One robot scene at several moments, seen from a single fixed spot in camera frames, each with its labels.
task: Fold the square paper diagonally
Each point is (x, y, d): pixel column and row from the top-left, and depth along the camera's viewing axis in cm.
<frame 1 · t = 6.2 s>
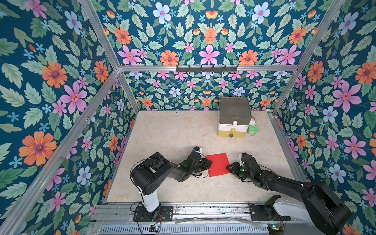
left hand: (212, 164, 90), fingers open
right hand: (227, 168, 87), fingers open
green lidded jar: (252, 129, 105), point 5 cm above the table
white orange object behind cabinet: (252, 121, 111), point 4 cm above the table

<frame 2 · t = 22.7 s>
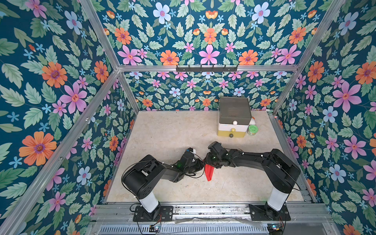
left hand: (207, 163, 90), fingers closed
right hand: (205, 161, 90), fingers open
the named things where they were.

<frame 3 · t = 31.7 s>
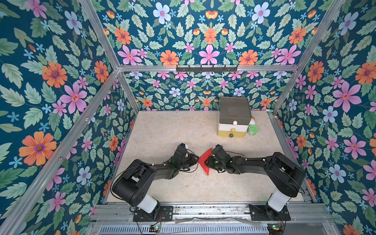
left hand: (200, 157, 90), fingers open
right hand: (206, 164, 90), fingers open
the named things where they were.

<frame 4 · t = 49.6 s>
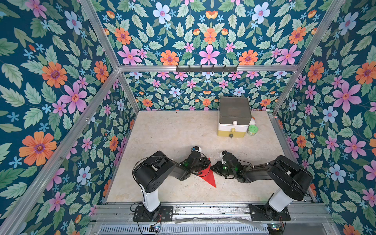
left hand: (212, 161, 91), fingers closed
right hand: (210, 169, 88), fingers closed
the named things where they were.

